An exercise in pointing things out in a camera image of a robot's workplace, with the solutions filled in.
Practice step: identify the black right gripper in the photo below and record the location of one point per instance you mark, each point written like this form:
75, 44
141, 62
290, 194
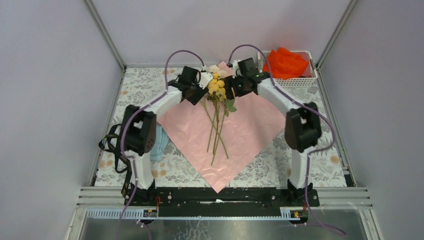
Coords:
228, 85

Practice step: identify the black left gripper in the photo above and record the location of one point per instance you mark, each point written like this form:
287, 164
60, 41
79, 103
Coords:
200, 93

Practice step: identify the pink fake flower stem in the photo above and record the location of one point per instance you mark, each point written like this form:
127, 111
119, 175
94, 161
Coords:
228, 106

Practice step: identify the yellow fake flower stem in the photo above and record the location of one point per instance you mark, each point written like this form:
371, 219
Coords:
209, 107

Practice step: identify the white fake flower stem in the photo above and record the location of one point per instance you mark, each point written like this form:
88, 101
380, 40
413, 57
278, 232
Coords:
215, 69

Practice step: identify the pink purple wrapping paper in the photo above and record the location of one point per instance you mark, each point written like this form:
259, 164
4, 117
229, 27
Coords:
196, 157

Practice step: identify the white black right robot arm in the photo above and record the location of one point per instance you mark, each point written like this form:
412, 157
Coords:
302, 123

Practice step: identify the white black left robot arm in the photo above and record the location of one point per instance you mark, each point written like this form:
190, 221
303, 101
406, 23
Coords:
138, 127

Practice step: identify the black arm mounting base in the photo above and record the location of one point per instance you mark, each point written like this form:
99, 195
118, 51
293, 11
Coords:
229, 202

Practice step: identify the light blue towel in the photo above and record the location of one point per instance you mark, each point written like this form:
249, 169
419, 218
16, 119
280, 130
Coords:
160, 144

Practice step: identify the floral patterned table mat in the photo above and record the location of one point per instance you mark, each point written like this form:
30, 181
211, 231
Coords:
270, 168

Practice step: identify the orange cloth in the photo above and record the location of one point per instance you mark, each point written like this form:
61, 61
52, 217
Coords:
285, 64

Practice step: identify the white perforated plastic basket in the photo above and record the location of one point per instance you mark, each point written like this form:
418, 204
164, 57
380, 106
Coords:
308, 77

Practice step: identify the black printed ribbon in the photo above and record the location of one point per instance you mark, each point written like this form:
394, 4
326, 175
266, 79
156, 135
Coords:
110, 144

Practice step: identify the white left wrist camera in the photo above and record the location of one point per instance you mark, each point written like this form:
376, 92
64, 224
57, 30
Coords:
204, 79

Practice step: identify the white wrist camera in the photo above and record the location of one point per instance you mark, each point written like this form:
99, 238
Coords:
204, 79
235, 68

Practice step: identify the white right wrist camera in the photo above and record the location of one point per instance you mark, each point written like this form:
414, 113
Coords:
235, 68

